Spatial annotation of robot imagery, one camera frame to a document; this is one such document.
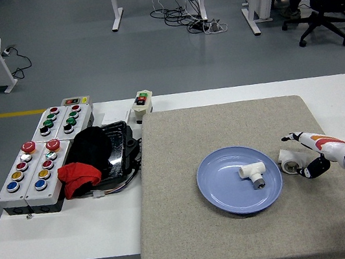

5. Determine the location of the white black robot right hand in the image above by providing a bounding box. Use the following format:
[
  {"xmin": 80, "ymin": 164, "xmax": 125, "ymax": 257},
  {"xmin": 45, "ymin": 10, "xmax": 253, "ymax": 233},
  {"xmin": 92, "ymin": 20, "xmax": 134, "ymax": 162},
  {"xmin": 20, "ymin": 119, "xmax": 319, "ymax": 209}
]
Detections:
[{"xmin": 280, "ymin": 124, "xmax": 345, "ymax": 183}]

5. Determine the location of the white pipe tee threaded opening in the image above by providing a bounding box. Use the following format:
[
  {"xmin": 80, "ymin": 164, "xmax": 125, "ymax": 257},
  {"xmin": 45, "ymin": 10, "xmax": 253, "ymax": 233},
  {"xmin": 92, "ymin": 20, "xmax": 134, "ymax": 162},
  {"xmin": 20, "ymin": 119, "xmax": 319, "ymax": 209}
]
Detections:
[{"xmin": 276, "ymin": 145, "xmax": 305, "ymax": 177}]

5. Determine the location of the white pipe tee metal end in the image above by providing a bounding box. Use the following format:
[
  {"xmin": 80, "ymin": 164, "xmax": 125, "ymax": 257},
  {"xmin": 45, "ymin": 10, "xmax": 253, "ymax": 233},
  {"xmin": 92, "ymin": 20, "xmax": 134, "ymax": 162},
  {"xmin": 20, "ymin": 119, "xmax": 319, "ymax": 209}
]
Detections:
[{"xmin": 237, "ymin": 160, "xmax": 270, "ymax": 193}]

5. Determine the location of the blue round plate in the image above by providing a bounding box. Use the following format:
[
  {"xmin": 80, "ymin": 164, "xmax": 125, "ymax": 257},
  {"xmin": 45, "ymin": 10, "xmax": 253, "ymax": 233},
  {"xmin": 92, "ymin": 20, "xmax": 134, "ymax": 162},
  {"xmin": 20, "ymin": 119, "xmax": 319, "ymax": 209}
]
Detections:
[{"xmin": 192, "ymin": 139, "xmax": 287, "ymax": 223}]

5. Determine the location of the grey-brown mat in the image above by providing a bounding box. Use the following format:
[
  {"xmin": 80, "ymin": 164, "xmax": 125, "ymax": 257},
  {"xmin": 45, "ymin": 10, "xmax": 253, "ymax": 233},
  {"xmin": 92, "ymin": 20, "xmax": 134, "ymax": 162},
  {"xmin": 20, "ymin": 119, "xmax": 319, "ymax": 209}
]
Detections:
[{"xmin": 117, "ymin": 81, "xmax": 345, "ymax": 259}]

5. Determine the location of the black plastic tray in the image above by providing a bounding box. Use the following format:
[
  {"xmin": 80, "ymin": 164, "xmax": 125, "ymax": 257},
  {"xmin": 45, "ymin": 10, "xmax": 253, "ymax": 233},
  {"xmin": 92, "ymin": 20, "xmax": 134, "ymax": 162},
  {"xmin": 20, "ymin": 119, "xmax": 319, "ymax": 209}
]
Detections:
[{"xmin": 60, "ymin": 117, "xmax": 151, "ymax": 199}]

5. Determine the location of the white paper card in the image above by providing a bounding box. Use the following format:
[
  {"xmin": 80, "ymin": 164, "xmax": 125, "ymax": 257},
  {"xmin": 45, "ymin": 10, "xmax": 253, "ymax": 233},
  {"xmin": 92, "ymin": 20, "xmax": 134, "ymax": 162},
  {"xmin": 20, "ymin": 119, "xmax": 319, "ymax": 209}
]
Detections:
[{"xmin": 103, "ymin": 107, "xmax": 134, "ymax": 127}]

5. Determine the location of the black cloth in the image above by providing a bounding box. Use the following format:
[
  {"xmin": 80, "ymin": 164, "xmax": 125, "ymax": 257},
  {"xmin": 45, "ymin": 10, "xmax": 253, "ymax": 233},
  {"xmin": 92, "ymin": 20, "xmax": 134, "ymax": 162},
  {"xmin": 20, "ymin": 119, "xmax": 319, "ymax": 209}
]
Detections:
[{"xmin": 61, "ymin": 124, "xmax": 117, "ymax": 180}]

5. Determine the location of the four-button control box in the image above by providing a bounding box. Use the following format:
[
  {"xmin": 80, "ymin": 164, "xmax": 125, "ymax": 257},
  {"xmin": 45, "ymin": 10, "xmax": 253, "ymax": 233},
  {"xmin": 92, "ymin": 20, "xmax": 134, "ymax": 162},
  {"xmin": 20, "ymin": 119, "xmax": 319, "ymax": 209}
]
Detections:
[
  {"xmin": 51, "ymin": 101, "xmax": 99, "ymax": 142},
  {"xmin": 27, "ymin": 104, "xmax": 73, "ymax": 142}
]

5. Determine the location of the red cloth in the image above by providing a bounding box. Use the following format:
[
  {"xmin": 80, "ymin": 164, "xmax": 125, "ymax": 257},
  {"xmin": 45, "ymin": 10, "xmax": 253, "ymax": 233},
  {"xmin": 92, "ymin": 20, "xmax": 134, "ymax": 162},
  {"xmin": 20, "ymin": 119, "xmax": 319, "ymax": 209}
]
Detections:
[{"xmin": 56, "ymin": 158, "xmax": 105, "ymax": 201}]

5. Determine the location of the five-button control box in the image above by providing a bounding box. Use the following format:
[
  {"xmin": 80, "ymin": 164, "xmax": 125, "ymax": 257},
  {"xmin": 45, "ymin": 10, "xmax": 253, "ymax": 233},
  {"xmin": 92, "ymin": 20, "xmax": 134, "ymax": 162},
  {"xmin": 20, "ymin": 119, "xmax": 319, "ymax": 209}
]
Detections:
[
  {"xmin": 16, "ymin": 136, "xmax": 82, "ymax": 216},
  {"xmin": 0, "ymin": 139, "xmax": 56, "ymax": 219}
]

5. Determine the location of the cream start-stop switch box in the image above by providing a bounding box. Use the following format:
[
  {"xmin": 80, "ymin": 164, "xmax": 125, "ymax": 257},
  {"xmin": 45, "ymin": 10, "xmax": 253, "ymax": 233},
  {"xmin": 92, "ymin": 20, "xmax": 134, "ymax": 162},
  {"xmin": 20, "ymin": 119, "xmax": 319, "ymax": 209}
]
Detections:
[{"xmin": 129, "ymin": 89, "xmax": 158, "ymax": 125}]

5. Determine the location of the black floor cable bundle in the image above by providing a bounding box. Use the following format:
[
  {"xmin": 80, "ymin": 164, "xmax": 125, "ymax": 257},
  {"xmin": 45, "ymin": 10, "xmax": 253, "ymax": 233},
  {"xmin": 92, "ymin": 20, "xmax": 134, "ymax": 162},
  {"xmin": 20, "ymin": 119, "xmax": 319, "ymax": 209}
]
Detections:
[{"xmin": 147, "ymin": 0, "xmax": 210, "ymax": 40}]

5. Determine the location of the wire bundle white connector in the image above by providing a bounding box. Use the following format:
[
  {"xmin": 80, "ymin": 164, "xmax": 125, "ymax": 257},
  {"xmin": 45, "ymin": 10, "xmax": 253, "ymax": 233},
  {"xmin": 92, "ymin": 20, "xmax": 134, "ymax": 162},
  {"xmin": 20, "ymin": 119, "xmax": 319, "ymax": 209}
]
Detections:
[{"xmin": 89, "ymin": 170, "xmax": 143, "ymax": 199}]

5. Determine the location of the white desk frame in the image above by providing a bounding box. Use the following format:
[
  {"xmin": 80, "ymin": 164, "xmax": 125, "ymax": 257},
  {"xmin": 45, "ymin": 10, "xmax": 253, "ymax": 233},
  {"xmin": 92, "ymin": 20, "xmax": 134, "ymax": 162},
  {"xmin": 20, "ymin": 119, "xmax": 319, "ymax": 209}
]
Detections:
[{"xmin": 108, "ymin": 0, "xmax": 210, "ymax": 36}]

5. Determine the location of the small grey switch box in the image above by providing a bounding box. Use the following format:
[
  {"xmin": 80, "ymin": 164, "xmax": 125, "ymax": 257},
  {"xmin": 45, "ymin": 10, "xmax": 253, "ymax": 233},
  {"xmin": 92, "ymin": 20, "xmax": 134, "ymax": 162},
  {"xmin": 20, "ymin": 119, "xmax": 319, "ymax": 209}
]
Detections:
[{"xmin": 60, "ymin": 95, "xmax": 92, "ymax": 109}]

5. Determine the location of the black heater power cable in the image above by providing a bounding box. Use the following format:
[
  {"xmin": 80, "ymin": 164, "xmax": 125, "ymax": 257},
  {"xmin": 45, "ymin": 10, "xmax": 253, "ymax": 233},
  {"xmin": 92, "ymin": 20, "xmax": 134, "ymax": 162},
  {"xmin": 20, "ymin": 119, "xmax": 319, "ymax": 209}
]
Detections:
[{"xmin": 0, "ymin": 43, "xmax": 35, "ymax": 83}]

